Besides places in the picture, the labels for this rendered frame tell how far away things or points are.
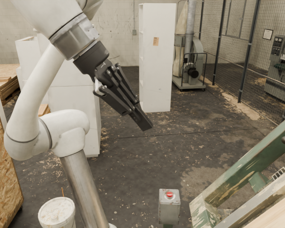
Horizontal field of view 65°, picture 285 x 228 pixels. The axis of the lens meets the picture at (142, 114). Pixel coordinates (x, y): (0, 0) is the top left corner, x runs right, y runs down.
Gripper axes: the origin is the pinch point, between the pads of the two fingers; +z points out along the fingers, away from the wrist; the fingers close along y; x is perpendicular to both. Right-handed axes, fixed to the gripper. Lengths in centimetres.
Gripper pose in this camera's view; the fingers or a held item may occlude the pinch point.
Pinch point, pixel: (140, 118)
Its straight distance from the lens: 55.7
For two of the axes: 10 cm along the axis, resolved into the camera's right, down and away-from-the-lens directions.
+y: 2.0, -5.9, 7.8
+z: 5.7, 7.2, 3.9
